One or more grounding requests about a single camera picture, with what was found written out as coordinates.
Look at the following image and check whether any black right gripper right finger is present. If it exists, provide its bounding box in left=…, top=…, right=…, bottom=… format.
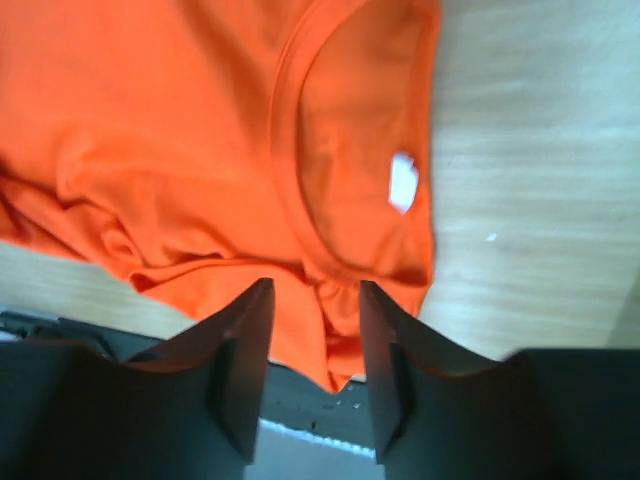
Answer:
left=359, top=281, right=639, bottom=479

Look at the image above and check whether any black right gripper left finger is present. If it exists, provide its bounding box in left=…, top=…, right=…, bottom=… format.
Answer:
left=1, top=278, right=275, bottom=479

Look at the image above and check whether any orange t shirt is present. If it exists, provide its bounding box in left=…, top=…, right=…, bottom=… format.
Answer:
left=1, top=1, right=441, bottom=393

